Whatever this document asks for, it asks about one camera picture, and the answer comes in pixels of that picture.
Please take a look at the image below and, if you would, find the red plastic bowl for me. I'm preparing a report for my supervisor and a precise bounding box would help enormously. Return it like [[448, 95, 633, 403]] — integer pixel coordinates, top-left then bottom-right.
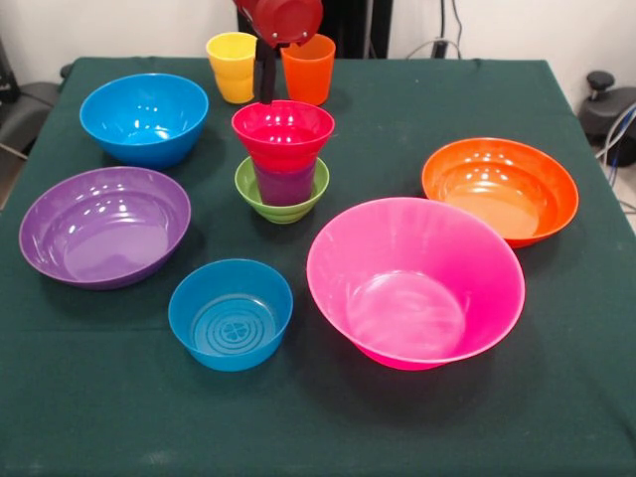
[[231, 99, 337, 174]]

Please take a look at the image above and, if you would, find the orange plastic cup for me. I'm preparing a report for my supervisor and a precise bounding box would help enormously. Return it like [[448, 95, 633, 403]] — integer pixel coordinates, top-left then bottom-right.
[[280, 33, 337, 107]]

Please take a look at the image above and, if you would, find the black cable with plug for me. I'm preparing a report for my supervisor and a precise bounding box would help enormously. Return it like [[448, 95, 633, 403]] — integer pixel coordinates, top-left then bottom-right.
[[430, 0, 464, 61]]

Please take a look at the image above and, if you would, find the green plastic bowl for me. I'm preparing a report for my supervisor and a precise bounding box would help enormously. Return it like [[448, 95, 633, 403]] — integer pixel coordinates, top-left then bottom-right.
[[234, 154, 330, 225]]

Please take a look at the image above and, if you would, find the black chair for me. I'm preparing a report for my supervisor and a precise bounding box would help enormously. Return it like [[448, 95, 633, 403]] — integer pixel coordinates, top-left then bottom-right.
[[0, 37, 75, 160]]

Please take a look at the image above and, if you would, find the purple plastic cup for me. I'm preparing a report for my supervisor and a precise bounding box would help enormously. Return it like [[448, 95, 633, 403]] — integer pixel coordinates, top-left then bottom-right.
[[252, 161, 318, 207]]

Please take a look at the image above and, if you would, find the purple plastic bowl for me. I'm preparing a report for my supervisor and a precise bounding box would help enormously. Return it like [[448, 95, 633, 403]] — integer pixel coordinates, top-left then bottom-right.
[[18, 166, 193, 291]]

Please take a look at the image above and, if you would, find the large blue plastic bowl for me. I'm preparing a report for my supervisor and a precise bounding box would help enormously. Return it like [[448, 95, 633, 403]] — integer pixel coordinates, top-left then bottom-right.
[[79, 73, 210, 171]]

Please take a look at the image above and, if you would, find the small blue plastic bowl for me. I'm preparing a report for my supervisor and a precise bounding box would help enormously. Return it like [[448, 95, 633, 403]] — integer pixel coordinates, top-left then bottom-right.
[[167, 257, 295, 373]]

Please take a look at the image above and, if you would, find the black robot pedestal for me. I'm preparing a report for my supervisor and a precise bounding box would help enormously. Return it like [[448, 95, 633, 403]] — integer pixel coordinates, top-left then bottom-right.
[[237, 0, 394, 60]]

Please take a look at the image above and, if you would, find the grey and blue cable bundle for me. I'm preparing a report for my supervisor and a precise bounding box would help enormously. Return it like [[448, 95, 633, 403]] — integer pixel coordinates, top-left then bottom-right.
[[594, 101, 636, 173]]

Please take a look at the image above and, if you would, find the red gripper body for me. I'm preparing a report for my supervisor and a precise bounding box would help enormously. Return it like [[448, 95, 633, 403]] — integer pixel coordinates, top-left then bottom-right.
[[233, 0, 324, 50]]

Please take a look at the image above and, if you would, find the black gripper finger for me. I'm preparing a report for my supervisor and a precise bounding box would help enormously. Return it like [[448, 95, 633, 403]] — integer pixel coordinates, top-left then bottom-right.
[[260, 45, 277, 105], [252, 38, 264, 100]]

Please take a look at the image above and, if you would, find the dark green tablecloth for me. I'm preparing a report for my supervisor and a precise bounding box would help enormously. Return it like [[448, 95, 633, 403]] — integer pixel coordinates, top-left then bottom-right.
[[0, 56, 636, 477]]

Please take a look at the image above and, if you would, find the pink plastic bowl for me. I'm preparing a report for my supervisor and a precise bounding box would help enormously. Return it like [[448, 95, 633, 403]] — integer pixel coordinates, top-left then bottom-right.
[[306, 197, 527, 372]]

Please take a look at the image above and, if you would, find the yellow plastic cup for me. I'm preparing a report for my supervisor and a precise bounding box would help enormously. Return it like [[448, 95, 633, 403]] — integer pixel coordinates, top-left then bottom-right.
[[205, 31, 259, 105]]

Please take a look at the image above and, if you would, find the orange plastic bowl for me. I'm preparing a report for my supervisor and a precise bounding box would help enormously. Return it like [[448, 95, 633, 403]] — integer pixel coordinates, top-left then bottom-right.
[[421, 137, 580, 250]]

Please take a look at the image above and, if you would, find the white cable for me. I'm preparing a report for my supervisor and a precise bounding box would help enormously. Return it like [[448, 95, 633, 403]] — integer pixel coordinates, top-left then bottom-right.
[[404, 38, 437, 60]]

